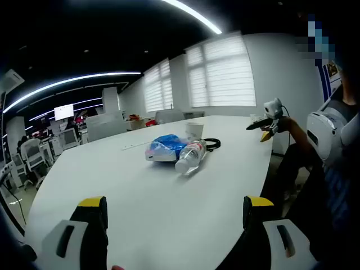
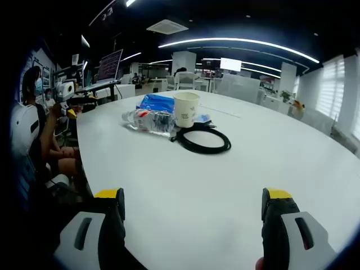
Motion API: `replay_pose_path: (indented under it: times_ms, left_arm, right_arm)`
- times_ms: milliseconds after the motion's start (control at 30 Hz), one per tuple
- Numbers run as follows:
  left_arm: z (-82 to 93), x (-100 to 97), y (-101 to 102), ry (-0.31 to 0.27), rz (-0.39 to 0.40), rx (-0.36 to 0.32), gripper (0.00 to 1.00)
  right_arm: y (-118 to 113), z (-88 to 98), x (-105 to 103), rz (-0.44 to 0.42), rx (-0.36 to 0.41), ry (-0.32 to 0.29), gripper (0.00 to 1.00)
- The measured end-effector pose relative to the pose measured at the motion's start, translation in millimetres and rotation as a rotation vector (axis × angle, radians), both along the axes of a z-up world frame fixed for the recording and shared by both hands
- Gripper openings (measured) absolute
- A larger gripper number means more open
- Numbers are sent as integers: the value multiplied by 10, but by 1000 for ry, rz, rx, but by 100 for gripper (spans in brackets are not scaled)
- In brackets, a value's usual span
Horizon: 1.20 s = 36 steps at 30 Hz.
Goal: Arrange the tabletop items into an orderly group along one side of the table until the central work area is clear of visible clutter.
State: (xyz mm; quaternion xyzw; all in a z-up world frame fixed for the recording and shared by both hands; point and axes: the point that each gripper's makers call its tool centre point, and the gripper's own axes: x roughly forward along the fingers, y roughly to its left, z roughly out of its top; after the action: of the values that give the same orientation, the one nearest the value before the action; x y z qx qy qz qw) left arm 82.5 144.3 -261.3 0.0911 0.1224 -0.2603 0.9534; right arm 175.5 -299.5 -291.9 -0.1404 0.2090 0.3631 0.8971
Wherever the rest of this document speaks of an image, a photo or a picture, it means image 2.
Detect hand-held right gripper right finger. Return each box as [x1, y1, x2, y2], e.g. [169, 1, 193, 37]
[261, 187, 338, 270]

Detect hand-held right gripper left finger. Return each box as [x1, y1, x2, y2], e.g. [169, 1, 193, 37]
[53, 187, 127, 270]

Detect clear plastic water bottle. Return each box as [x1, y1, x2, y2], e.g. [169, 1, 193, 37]
[121, 109, 177, 138]

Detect blue tissue pack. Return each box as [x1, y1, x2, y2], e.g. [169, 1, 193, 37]
[136, 94, 177, 113]

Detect white paper cup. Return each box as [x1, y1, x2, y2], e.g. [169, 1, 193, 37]
[173, 92, 201, 129]

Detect black cable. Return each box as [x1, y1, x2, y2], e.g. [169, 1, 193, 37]
[169, 127, 232, 155]

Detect blue wet wipes packet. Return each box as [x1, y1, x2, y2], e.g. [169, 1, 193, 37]
[193, 113, 217, 129]

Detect person's left hand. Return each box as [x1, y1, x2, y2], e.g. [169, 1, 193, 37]
[47, 102, 64, 122]

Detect person's head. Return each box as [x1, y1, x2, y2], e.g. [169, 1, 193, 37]
[21, 66, 43, 105]

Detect white standing desk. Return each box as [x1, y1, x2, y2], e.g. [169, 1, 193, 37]
[74, 83, 136, 106]

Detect open laptop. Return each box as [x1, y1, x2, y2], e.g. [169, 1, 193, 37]
[75, 48, 124, 92]

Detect white worn device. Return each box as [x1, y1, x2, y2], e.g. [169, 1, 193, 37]
[10, 101, 43, 158]

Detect person's legs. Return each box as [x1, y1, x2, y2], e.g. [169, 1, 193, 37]
[49, 146, 85, 186]

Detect hanging dark screen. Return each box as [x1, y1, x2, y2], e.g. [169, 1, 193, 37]
[89, 0, 127, 28]

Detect white table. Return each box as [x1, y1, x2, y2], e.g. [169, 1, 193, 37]
[75, 89, 360, 270]

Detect white office chair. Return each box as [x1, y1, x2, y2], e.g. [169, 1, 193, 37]
[176, 72, 197, 91]

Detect white column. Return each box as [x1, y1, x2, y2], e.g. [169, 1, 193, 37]
[281, 61, 298, 93]
[172, 51, 197, 75]

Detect ceiling air conditioner vent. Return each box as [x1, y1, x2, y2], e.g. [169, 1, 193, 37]
[146, 19, 189, 35]

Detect orange plush toy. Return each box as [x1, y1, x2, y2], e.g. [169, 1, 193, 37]
[292, 100, 307, 113]

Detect potted plant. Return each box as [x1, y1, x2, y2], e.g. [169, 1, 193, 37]
[280, 89, 295, 104]

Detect white window blinds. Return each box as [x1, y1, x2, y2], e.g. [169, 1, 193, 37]
[314, 56, 347, 122]

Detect curved ceiling light strip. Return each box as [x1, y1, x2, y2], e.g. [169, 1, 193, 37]
[157, 37, 321, 64]

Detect bright white wall screen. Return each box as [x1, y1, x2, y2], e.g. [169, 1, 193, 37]
[220, 57, 242, 71]

